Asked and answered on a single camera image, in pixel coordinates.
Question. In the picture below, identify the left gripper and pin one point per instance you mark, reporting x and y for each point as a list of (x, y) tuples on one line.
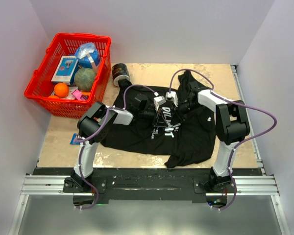
[(158, 116)]

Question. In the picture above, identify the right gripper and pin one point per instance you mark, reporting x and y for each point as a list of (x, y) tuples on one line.
[(181, 115)]

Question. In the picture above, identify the black t-shirt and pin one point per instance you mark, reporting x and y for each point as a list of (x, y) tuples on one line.
[(186, 143)]

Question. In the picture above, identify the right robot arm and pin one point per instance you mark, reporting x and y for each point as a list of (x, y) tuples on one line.
[(232, 126)]

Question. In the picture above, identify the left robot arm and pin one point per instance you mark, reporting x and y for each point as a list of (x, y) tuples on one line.
[(100, 119)]

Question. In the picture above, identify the black cylindrical can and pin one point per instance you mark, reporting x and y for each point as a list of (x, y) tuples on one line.
[(120, 72)]

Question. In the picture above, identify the green melon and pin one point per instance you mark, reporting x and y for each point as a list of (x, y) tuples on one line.
[(84, 79)]

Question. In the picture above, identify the pink package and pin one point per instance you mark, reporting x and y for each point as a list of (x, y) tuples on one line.
[(78, 95)]

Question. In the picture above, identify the blue candy packet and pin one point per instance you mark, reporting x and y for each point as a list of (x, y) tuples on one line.
[(75, 139)]

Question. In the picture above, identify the blue plastic wrapped roll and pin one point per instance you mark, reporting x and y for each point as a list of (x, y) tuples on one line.
[(88, 56)]

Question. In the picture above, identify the orange fruit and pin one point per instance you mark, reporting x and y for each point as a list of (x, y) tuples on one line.
[(61, 90)]

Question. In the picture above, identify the blue white razor box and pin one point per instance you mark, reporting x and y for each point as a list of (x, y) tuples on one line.
[(66, 70)]

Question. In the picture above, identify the red plastic basket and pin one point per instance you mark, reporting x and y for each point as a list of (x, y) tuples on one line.
[(40, 86)]

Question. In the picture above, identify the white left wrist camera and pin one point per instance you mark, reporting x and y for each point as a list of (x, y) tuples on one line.
[(158, 101)]

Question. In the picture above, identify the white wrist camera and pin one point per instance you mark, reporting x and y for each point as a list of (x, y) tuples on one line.
[(158, 101), (172, 96)]

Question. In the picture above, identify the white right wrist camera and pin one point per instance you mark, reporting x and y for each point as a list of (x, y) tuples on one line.
[(172, 96)]

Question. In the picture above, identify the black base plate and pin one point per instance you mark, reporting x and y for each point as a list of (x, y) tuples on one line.
[(180, 184)]

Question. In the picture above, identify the aluminium rail frame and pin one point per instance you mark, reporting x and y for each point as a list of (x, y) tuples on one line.
[(253, 209)]

